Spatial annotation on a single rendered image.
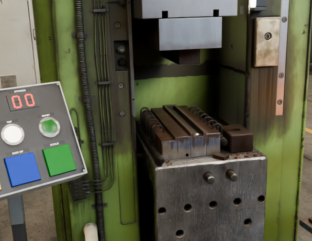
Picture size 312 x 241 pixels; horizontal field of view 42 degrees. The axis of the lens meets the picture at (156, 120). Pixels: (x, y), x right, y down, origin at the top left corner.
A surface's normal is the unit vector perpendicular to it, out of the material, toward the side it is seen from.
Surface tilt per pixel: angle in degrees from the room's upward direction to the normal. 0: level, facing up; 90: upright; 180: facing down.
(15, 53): 90
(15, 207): 90
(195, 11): 90
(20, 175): 60
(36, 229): 0
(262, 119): 90
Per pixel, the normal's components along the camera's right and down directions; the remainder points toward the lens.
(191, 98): 0.20, 0.26
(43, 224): -0.03, -0.96
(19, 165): 0.50, -0.31
